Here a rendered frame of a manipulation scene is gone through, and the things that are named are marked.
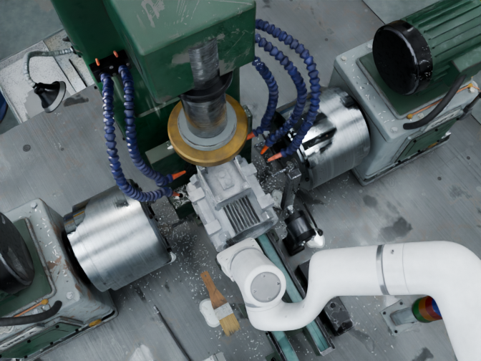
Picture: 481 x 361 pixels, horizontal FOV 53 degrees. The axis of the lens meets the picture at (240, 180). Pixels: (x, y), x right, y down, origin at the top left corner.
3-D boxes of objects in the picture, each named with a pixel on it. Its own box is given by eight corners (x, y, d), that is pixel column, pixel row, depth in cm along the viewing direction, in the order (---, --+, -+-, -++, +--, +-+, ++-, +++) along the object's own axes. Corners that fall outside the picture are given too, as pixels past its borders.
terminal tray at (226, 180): (197, 175, 132) (194, 165, 125) (232, 158, 133) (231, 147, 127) (216, 213, 128) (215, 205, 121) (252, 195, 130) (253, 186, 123)
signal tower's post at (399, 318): (379, 311, 145) (428, 294, 106) (401, 299, 146) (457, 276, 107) (394, 337, 143) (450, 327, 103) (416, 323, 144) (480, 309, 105)
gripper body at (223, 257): (233, 290, 107) (224, 275, 118) (274, 268, 109) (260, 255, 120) (220, 261, 106) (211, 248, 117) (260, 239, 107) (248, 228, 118)
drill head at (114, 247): (41, 245, 142) (0, 222, 118) (154, 189, 147) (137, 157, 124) (71, 324, 134) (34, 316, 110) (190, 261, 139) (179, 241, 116)
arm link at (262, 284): (273, 283, 107) (263, 243, 105) (293, 304, 94) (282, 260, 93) (237, 294, 105) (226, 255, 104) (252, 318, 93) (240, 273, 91)
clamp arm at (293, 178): (278, 203, 137) (285, 170, 113) (288, 199, 137) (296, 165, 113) (284, 214, 136) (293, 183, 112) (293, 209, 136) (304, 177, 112)
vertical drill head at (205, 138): (164, 137, 123) (116, 6, 77) (227, 107, 126) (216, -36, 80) (195, 197, 117) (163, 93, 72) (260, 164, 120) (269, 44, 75)
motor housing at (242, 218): (189, 199, 145) (181, 177, 128) (245, 172, 148) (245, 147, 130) (218, 258, 139) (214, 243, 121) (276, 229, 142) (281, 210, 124)
